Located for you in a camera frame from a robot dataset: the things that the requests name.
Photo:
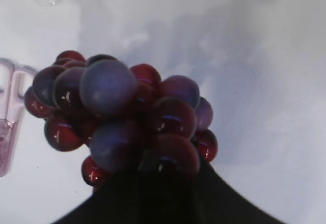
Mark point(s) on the pink scissors with sheath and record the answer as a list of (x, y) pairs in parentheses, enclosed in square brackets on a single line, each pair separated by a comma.
[(12, 107)]

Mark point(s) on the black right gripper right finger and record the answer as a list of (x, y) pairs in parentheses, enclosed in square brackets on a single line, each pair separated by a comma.
[(214, 201)]

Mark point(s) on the dark red grape bunch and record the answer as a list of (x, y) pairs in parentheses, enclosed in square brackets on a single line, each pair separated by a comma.
[(119, 112)]

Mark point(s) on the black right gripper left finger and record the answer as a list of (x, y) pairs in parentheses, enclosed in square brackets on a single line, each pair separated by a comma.
[(133, 197)]

